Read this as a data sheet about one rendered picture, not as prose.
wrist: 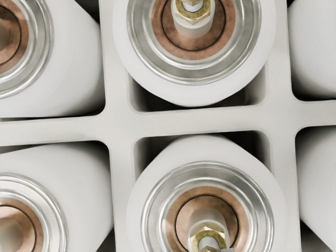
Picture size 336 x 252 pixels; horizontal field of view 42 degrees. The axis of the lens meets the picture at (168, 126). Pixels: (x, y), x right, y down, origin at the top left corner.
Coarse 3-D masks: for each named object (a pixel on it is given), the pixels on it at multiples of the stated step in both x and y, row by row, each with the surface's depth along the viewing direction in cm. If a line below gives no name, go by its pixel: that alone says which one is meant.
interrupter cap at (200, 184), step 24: (192, 168) 25; (216, 168) 25; (168, 192) 25; (192, 192) 25; (216, 192) 25; (240, 192) 25; (144, 216) 25; (168, 216) 25; (240, 216) 25; (264, 216) 25; (144, 240) 25; (168, 240) 25; (240, 240) 25; (264, 240) 25
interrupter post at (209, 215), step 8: (200, 208) 25; (208, 208) 25; (192, 216) 24; (200, 216) 23; (208, 216) 23; (216, 216) 23; (192, 224) 22; (200, 224) 22; (216, 224) 22; (224, 224) 23; (224, 232) 22
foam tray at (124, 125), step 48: (96, 0) 38; (288, 0) 42; (288, 48) 32; (144, 96) 42; (240, 96) 43; (288, 96) 32; (0, 144) 33; (144, 144) 40; (240, 144) 43; (288, 144) 32; (288, 192) 32; (288, 240) 32
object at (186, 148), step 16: (176, 144) 29; (192, 144) 26; (208, 144) 26; (224, 144) 26; (160, 160) 26; (176, 160) 25; (192, 160) 25; (224, 160) 25; (240, 160) 25; (256, 160) 26; (144, 176) 26; (160, 176) 25; (256, 176) 25; (272, 176) 26; (144, 192) 25; (272, 192) 25; (128, 208) 26; (272, 208) 25; (128, 224) 26; (128, 240) 26
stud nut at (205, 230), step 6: (198, 228) 22; (204, 228) 21; (210, 228) 21; (216, 228) 22; (192, 234) 22; (198, 234) 21; (204, 234) 21; (210, 234) 21; (216, 234) 21; (222, 234) 21; (192, 240) 21; (198, 240) 21; (222, 240) 21; (192, 246) 21; (222, 246) 21
